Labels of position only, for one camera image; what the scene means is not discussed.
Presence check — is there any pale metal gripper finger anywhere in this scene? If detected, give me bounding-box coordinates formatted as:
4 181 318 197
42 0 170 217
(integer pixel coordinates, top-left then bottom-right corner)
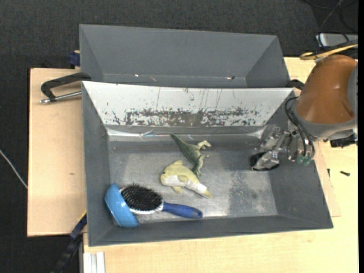
251 160 279 171
255 150 282 164

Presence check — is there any green toy dinosaur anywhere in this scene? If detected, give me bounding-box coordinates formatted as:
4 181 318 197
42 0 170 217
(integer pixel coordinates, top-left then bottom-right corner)
169 133 213 179

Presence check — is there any yellow and white plush dolphin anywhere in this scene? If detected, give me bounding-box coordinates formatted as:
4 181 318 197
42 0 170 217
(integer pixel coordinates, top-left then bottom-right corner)
160 160 213 199

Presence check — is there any grey metal bin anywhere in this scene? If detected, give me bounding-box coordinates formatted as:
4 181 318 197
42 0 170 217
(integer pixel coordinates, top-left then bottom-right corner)
78 23 334 247

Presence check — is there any blue plastic bowl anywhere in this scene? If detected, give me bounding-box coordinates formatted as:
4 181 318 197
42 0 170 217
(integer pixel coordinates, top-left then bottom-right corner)
104 182 140 228

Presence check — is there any blue-handled black hairbrush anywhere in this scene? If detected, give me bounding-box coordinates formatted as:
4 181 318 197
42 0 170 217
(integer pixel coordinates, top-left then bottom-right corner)
119 183 204 220

